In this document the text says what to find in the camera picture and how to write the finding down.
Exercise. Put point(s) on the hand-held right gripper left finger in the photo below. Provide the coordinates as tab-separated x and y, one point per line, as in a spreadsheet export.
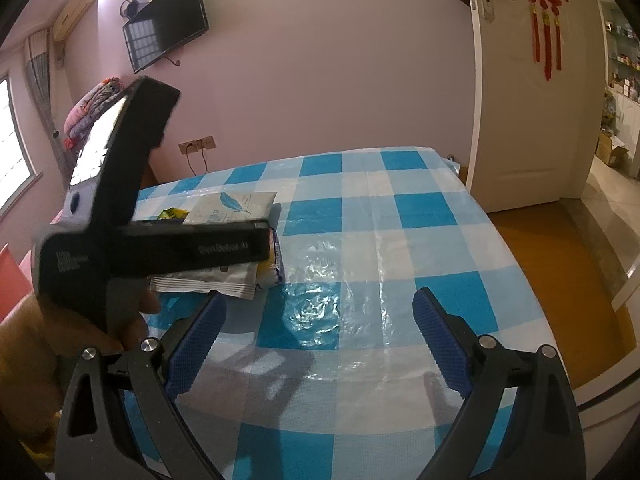
197	337

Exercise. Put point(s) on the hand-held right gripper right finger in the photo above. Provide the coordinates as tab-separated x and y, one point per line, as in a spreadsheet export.
442	345

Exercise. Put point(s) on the silver packet with blue feather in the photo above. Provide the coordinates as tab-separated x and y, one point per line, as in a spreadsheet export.
225	207

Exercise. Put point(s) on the person's left forearm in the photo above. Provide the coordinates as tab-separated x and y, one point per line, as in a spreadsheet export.
25	375

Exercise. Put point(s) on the person's left hand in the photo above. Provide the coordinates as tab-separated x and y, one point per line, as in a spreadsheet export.
125	335

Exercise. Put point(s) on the brown wooden cabinet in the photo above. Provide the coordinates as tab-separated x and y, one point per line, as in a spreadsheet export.
150	172

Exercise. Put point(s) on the yellow and purple snack packet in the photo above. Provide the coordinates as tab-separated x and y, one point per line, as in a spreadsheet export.
270	265

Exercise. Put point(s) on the blue checked tablecloth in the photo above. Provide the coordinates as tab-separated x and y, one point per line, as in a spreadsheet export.
375	240

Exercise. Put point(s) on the orange-red plastic sheet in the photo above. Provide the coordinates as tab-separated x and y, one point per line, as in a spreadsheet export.
12	280

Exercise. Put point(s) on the stack of folded blankets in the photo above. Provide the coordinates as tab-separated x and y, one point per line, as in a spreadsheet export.
87	115

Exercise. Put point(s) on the window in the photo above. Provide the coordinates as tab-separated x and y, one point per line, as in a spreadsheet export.
12	145

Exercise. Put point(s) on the grey checked curtain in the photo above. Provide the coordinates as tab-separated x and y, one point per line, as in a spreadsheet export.
45	95

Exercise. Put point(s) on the white door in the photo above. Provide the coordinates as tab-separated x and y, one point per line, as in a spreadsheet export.
530	125

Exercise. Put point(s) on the white air conditioner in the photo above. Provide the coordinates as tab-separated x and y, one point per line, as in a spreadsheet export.
75	12

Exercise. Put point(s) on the cardboard box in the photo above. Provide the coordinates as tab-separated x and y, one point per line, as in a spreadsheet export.
611	149

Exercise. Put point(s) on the red knot door hanging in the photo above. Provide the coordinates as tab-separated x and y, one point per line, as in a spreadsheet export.
545	15

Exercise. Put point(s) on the wall socket strip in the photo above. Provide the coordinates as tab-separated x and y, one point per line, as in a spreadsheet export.
197	145

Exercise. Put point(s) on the black wall television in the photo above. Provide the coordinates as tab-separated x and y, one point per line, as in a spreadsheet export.
175	15

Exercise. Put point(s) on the small black wall device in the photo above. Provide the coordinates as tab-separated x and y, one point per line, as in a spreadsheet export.
134	7

